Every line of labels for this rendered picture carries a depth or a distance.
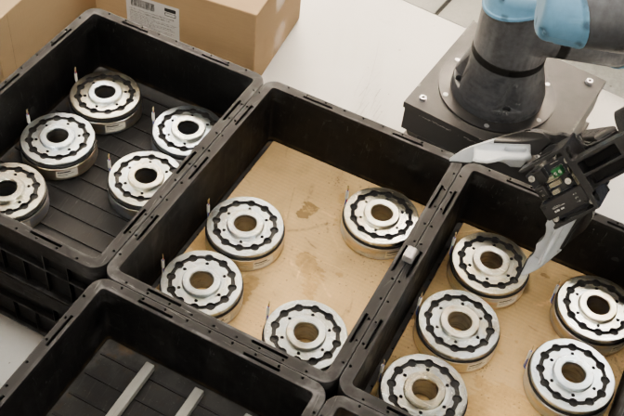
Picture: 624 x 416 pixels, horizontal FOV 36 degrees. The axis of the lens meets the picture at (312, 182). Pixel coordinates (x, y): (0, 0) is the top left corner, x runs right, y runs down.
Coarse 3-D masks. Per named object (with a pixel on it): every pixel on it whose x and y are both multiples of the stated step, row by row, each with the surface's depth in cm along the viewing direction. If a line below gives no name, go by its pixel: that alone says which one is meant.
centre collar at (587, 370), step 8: (560, 360) 116; (568, 360) 116; (576, 360) 116; (584, 360) 116; (552, 368) 116; (560, 368) 115; (584, 368) 116; (560, 376) 115; (592, 376) 115; (560, 384) 114; (568, 384) 114; (576, 384) 114; (584, 384) 114; (576, 392) 114
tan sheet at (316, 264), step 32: (288, 160) 140; (256, 192) 135; (288, 192) 136; (320, 192) 136; (352, 192) 137; (288, 224) 132; (320, 224) 132; (288, 256) 128; (320, 256) 128; (352, 256) 129; (256, 288) 124; (288, 288) 125; (320, 288) 125; (352, 288) 125; (256, 320) 121; (352, 320) 122
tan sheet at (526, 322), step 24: (456, 240) 132; (552, 264) 131; (432, 288) 126; (528, 288) 128; (552, 288) 128; (504, 312) 125; (528, 312) 125; (408, 336) 121; (504, 336) 122; (528, 336) 123; (552, 336) 123; (504, 360) 120; (528, 360) 120; (480, 384) 117; (504, 384) 117; (480, 408) 115; (504, 408) 115; (528, 408) 116
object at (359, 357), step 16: (464, 176) 127; (496, 176) 127; (448, 192) 124; (528, 192) 126; (448, 208) 123; (432, 224) 121; (608, 224) 123; (432, 240) 119; (416, 256) 117; (400, 288) 114; (384, 304) 112; (384, 320) 110; (368, 336) 109; (368, 352) 107; (352, 368) 106; (352, 384) 104; (368, 400) 103
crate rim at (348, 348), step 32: (256, 96) 134; (288, 96) 135; (384, 128) 132; (448, 160) 129; (416, 224) 120; (128, 256) 113; (128, 288) 111; (384, 288) 113; (352, 352) 107; (320, 384) 105
